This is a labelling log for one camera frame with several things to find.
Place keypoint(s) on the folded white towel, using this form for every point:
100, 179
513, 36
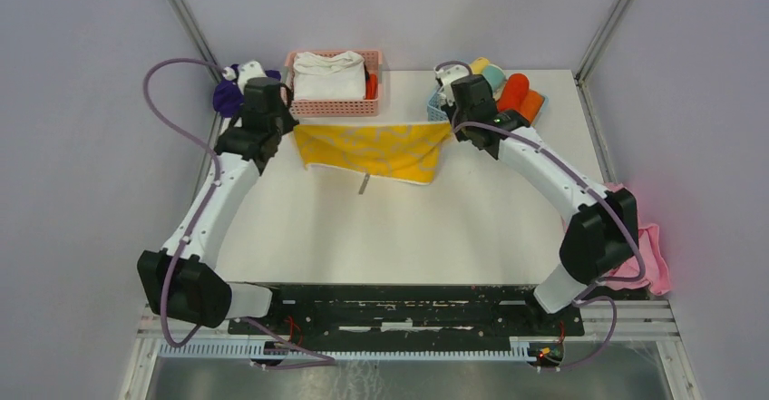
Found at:
339, 77

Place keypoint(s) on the orange and peach rolled towel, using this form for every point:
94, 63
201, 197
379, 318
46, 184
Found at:
531, 105

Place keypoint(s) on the pink perforated plastic basket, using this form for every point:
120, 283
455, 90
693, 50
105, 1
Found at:
351, 108

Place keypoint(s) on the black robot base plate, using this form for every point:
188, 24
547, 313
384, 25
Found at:
413, 318

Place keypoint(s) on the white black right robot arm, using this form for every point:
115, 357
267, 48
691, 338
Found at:
521, 147

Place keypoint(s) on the blue perforated plastic basket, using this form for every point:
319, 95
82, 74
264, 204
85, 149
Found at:
435, 113

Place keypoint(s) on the orange towel in pink basket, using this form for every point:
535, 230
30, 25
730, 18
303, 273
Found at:
371, 86

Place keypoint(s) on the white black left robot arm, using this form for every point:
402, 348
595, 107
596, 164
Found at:
180, 280

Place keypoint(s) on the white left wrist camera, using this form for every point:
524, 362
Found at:
239, 75

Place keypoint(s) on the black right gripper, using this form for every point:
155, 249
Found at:
462, 135

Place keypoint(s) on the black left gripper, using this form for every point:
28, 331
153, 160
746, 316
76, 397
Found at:
290, 121

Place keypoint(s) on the red-orange rolled towel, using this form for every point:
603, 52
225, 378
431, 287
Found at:
513, 93

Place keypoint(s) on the crumpled purple cloth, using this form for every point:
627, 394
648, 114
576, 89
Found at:
226, 99

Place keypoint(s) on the teal rolled towel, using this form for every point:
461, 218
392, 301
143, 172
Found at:
494, 76

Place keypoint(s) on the crumpled pink cloth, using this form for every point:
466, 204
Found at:
646, 259

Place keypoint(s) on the yellow rolled towel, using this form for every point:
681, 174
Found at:
478, 65

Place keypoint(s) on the white slotted cable duct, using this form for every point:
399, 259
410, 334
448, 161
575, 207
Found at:
259, 349

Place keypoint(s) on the yellow towel with grey pattern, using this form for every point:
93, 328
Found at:
405, 152

